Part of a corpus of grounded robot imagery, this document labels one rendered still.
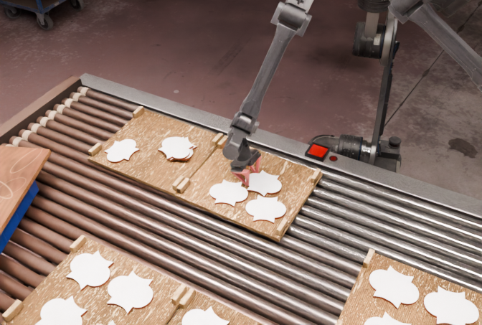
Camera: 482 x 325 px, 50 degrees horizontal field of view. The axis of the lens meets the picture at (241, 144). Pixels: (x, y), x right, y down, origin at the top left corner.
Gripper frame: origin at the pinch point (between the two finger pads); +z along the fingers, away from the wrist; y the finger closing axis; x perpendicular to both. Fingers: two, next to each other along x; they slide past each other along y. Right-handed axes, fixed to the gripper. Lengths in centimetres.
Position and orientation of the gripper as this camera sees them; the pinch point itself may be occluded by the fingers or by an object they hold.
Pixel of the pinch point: (251, 178)
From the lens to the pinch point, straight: 184.4
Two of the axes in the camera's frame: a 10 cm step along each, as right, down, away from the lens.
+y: 4.9, -5.4, 6.8
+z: 2.9, 8.4, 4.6
